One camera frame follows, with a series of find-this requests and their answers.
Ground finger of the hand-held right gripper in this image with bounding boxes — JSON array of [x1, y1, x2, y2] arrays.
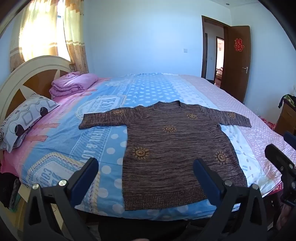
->
[[284, 131, 296, 149], [265, 144, 296, 175]]

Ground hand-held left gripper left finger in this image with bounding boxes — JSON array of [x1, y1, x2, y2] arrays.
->
[[23, 158, 100, 241]]

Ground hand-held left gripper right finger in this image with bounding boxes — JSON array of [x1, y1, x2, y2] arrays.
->
[[193, 159, 270, 241]]

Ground brown knit sweater sun motifs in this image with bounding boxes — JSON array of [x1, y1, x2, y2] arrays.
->
[[79, 100, 252, 211]]

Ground dark clothes with green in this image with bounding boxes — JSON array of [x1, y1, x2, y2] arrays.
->
[[278, 94, 296, 108]]

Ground wooden cabinet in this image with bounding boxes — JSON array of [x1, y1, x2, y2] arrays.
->
[[276, 102, 296, 138]]

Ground dark cloth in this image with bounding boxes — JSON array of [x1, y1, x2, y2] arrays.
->
[[0, 173, 22, 211]]

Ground grey patterned pillow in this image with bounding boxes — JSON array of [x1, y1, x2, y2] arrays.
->
[[0, 93, 60, 153]]

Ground brown wooden door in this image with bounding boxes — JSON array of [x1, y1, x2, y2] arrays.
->
[[220, 25, 251, 103]]

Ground folded pink blanket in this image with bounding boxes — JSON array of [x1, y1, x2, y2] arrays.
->
[[50, 71, 99, 98]]

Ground blue pink printed bed sheet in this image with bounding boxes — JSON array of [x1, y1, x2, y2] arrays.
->
[[0, 73, 286, 220]]

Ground red paper door decoration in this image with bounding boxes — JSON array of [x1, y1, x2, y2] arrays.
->
[[234, 38, 245, 52]]

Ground white and wooden headboard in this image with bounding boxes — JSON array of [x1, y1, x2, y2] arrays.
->
[[0, 56, 74, 130]]

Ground brown door frame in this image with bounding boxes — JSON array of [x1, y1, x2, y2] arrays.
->
[[201, 15, 232, 80]]

